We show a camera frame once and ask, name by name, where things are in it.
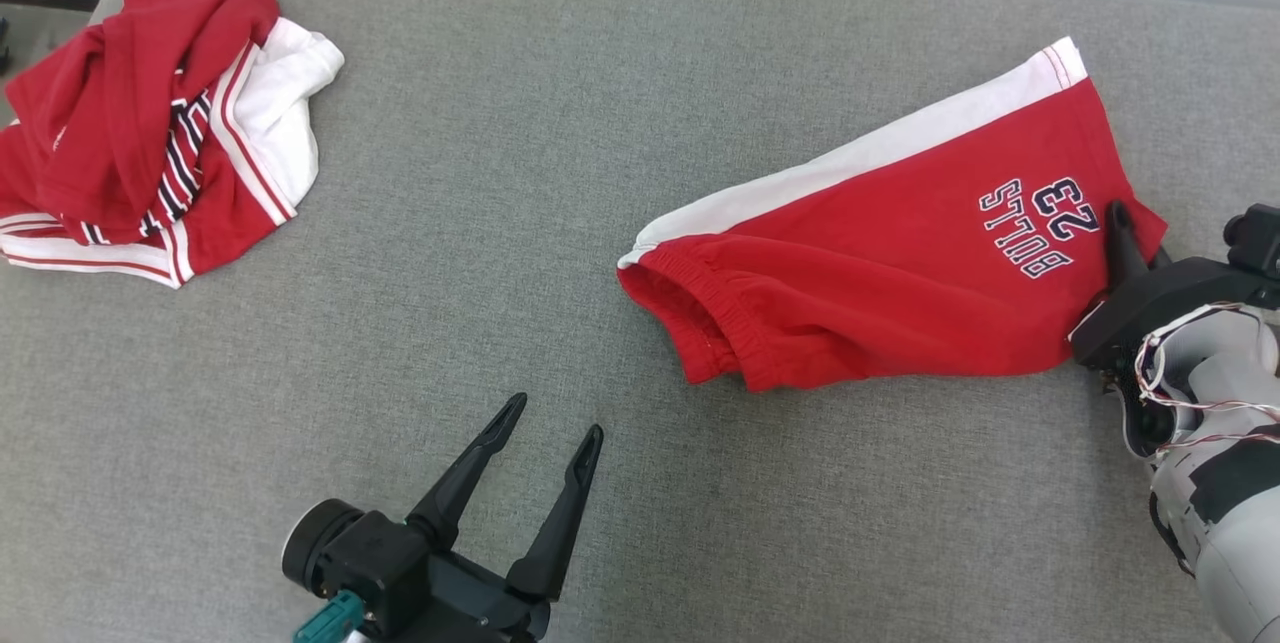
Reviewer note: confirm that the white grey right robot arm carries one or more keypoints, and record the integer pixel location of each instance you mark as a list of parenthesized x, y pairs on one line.
[(1230, 543)]

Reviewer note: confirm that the red shorts with white stripe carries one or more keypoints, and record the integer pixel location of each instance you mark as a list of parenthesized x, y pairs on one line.
[(880, 253)]

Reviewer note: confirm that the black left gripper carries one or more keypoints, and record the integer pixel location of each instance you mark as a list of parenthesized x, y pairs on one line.
[(480, 608)]

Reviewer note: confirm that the teal plug connector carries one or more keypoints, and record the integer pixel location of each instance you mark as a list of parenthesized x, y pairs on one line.
[(330, 618)]

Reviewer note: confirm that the red white basketball jersey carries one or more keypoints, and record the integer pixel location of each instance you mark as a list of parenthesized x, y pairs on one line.
[(120, 103)]

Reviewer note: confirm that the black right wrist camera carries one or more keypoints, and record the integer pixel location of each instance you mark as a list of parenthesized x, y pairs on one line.
[(1260, 233)]

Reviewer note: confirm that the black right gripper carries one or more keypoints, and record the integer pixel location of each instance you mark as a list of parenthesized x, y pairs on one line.
[(1150, 308)]

